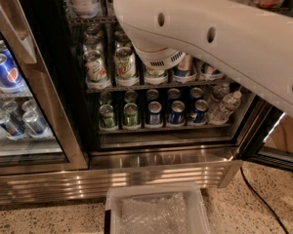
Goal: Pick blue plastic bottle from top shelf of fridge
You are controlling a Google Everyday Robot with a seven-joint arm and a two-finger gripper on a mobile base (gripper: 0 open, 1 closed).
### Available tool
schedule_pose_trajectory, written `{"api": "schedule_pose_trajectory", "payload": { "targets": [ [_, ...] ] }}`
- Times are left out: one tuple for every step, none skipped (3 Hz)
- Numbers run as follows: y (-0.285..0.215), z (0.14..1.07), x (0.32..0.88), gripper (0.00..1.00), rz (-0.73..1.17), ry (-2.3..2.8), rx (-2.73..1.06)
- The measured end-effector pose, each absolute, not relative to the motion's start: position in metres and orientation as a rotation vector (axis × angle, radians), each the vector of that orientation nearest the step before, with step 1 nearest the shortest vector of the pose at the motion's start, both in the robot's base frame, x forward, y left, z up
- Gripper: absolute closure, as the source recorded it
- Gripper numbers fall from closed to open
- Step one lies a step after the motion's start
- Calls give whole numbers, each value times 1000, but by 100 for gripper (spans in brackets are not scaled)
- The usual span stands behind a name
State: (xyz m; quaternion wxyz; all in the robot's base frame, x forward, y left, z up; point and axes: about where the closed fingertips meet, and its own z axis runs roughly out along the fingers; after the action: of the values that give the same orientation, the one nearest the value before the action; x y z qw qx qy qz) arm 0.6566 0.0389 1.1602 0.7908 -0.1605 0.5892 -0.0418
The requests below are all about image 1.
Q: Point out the closed glass fridge door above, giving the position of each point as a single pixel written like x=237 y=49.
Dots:
x=40 y=94

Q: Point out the front middle red bull can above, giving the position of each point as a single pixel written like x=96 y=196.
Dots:
x=210 y=73

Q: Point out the front left red bull can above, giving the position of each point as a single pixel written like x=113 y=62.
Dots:
x=183 y=72

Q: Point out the right blue pepsi can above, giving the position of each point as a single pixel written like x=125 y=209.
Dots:
x=198 y=112

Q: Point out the left green soda can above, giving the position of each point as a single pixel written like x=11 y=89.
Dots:
x=107 y=117

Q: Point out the front middle 7up can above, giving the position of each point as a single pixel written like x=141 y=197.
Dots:
x=126 y=73

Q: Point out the clear plastic bin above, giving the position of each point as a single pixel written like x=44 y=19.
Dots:
x=197 y=217

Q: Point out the right green soda can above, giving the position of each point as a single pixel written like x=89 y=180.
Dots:
x=131 y=118

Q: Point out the stainless steel fridge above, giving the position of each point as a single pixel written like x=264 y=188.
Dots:
x=204 y=153

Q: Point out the red bull can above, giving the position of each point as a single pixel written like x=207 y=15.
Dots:
x=210 y=73
x=183 y=72

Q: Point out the left blue pepsi can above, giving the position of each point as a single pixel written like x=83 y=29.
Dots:
x=153 y=117

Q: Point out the lower left can behind glass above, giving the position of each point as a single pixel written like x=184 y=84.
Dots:
x=12 y=128

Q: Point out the lower right can behind glass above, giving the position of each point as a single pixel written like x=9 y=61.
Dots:
x=38 y=127

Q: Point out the clear water bottle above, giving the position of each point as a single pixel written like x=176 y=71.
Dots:
x=225 y=108

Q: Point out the bubble wrap sheet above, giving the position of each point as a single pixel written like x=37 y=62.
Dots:
x=164 y=214

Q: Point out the large pepsi can behind glass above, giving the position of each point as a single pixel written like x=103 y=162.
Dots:
x=10 y=77

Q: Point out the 7up can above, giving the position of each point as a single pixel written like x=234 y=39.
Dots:
x=126 y=73
x=96 y=74
x=155 y=76

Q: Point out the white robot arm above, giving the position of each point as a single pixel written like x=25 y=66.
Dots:
x=252 y=46

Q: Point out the green soda can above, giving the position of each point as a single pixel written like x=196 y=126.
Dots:
x=131 y=118
x=107 y=117

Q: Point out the blue pepsi can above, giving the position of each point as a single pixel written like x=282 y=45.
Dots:
x=176 y=115
x=198 y=112
x=153 y=117

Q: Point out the middle blue pepsi can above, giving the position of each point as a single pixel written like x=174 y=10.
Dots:
x=176 y=115

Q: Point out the front left 7up can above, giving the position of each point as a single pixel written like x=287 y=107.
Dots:
x=96 y=74

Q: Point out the front right 7up can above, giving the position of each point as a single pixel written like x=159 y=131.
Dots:
x=155 y=76

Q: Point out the open fridge door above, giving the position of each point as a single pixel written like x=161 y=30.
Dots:
x=272 y=142

